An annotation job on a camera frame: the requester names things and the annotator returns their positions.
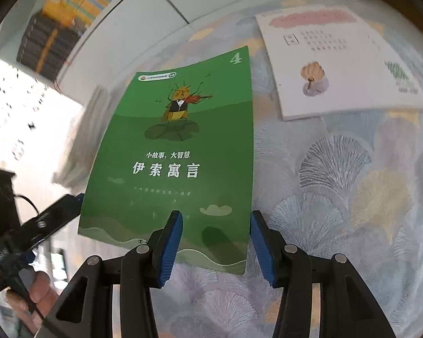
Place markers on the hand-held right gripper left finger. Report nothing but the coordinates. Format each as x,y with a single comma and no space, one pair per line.
169,250

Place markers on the row of black and yellow books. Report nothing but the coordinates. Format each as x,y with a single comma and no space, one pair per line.
45,42

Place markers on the white bookshelf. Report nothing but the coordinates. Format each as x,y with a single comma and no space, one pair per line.
155,24

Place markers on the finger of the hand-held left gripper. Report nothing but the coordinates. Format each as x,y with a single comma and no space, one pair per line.
53,218

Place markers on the dark green book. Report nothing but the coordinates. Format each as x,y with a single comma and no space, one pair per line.
169,141

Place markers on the person's left hand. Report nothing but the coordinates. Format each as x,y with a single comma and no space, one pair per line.
40,285

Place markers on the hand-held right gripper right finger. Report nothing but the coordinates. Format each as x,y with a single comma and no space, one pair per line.
264,250

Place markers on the stack of books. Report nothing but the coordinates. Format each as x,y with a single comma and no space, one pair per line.
81,148

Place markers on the white book with pink cloud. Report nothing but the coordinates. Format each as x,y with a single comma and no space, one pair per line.
338,60

